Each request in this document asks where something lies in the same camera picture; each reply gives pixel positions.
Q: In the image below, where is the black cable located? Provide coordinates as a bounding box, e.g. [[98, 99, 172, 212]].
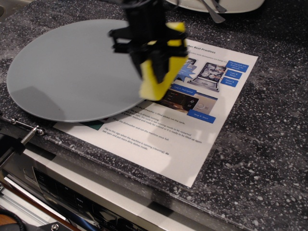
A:
[[0, 209, 27, 231]]

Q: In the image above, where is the black metal clamp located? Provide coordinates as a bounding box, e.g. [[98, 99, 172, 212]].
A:
[[0, 115, 46, 170]]

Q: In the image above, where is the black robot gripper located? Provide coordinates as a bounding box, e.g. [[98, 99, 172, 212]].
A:
[[109, 0, 187, 83]]

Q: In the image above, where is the yellow sponge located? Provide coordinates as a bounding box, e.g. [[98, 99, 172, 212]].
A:
[[139, 22, 188, 101]]

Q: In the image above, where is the metal fork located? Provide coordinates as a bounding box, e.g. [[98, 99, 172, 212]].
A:
[[212, 0, 228, 13]]

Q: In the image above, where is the white plate at back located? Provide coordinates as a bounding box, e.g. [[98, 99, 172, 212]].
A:
[[166, 0, 265, 14]]

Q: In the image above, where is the black bracket with screw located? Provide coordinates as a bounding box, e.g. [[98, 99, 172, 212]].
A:
[[38, 222, 72, 231]]

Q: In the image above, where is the metal spoon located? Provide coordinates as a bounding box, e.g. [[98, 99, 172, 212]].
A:
[[201, 0, 225, 24]]

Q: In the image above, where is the laminated dishwasher instruction sheet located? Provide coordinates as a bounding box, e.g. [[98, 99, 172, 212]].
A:
[[55, 40, 258, 187]]

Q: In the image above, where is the grey round plate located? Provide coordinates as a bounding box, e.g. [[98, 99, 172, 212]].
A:
[[6, 19, 142, 123]]

